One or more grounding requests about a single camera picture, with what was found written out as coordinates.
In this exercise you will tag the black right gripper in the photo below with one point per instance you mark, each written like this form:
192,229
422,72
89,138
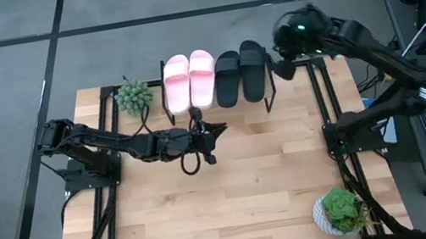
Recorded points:
302,34

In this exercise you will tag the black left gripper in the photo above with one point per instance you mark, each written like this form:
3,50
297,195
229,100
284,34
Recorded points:
204,142

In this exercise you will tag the black foam slide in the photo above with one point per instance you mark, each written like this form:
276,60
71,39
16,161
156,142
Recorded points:
254,78
229,87

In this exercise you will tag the pink foam slide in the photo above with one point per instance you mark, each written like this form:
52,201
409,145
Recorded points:
178,86
203,82

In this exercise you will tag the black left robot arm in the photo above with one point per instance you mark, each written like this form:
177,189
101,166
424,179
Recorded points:
113,141

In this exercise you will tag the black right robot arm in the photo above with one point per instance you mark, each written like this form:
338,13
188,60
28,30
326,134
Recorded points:
378,54

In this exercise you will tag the wooden shelf with black legs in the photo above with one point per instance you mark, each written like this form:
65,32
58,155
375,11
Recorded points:
218,105

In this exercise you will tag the green succulent in patterned pot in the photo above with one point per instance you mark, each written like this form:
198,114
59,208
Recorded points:
133,97
340,206

